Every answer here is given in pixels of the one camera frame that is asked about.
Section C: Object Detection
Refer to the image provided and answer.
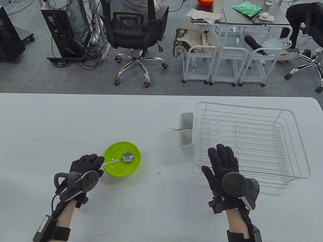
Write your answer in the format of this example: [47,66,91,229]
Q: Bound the person's left hand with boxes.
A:
[69,154,105,208]

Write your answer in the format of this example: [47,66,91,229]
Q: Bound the black mesh office chair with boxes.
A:
[99,0,169,88]

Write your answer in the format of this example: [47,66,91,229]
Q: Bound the white wire cart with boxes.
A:
[182,45,220,85]
[209,25,249,87]
[237,25,293,87]

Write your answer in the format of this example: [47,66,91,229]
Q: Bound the black round hand controller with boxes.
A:
[222,172,260,211]
[54,170,99,202]

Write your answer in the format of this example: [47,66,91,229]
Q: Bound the black monitor on wheeled stand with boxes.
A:
[0,6,35,63]

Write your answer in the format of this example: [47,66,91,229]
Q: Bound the steel spoon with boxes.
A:
[102,152,134,166]

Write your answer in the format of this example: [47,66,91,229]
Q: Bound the black roll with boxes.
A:
[244,35,269,56]

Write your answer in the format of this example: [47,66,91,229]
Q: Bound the black computer tower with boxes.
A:
[40,3,76,58]

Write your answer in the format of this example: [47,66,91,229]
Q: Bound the beige cloth bag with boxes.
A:
[173,23,222,59]

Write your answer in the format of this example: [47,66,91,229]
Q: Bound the white wire dish rack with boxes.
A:
[193,101,311,186]

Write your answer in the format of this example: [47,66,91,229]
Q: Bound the tangle of black cables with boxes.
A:
[47,0,111,71]

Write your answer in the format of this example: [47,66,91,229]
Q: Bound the white cutlery bin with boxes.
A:
[178,112,195,157]

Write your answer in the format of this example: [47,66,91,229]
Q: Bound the person's right hand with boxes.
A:
[201,144,239,214]

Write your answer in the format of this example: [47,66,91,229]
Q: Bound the small white device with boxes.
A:
[256,12,275,22]

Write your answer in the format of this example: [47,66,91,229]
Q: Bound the green plastic bag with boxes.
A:
[231,1,263,17]

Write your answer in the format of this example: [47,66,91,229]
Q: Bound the black wrist sensor box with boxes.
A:
[250,224,263,242]

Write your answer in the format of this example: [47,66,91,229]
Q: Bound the black forearm strap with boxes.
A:
[226,229,245,242]
[50,226,71,241]

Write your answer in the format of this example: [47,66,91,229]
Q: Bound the white desk frame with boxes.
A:
[90,0,111,61]

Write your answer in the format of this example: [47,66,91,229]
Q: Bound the office chair with chrome base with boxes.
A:
[285,48,323,94]

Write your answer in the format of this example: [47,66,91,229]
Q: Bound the person's left forearm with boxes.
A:
[52,200,76,242]

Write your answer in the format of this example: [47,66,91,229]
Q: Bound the pink striped cloth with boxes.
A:
[186,8,222,25]

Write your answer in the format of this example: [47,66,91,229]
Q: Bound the dark grey desk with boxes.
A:
[191,0,290,25]

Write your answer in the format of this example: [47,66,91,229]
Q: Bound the grey wrist sensor box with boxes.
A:
[32,214,58,242]

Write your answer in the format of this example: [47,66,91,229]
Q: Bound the person's right forearm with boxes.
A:
[225,208,254,242]

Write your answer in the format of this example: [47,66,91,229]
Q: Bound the green plastic bowl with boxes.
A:
[102,142,142,177]

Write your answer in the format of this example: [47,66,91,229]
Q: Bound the clear plastic bag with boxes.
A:
[262,37,290,49]

